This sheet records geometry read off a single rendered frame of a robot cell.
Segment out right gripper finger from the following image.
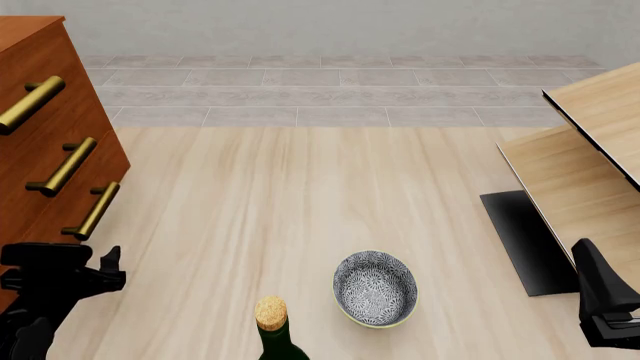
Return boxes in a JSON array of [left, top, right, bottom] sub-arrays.
[[570, 237, 640, 320]]

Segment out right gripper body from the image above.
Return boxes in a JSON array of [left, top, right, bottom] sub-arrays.
[[578, 307, 640, 351]]

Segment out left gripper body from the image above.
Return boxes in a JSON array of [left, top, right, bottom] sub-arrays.
[[0, 266, 127, 301]]

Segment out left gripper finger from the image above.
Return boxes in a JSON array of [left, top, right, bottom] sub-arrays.
[[99, 245, 127, 279]]

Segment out wooden cabinet with drawers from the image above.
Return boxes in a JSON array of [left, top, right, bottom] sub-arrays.
[[0, 15, 132, 313]]

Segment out pale wood rack black base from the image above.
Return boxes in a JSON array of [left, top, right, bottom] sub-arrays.
[[479, 61, 640, 298]]

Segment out cork bottle stopper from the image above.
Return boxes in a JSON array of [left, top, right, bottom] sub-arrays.
[[254, 294, 290, 332]]

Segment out dark green glass bottle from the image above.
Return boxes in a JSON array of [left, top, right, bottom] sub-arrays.
[[256, 321, 312, 360]]

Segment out grey flower-patterned bowl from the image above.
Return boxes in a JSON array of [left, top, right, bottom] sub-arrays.
[[332, 249, 420, 330]]

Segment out brass bar handle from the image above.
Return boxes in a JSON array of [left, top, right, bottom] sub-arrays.
[[25, 136, 99, 198], [0, 75, 67, 137], [60, 180, 122, 242]]

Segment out wooden drawer with smallest handle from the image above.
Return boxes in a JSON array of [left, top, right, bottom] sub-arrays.
[[0, 149, 132, 313]]

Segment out wooden drawer with medium handle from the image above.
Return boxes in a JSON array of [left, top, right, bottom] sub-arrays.
[[0, 104, 121, 230]]

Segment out wooden drawer with largest handle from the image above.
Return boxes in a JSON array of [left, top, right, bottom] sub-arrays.
[[0, 33, 104, 166]]

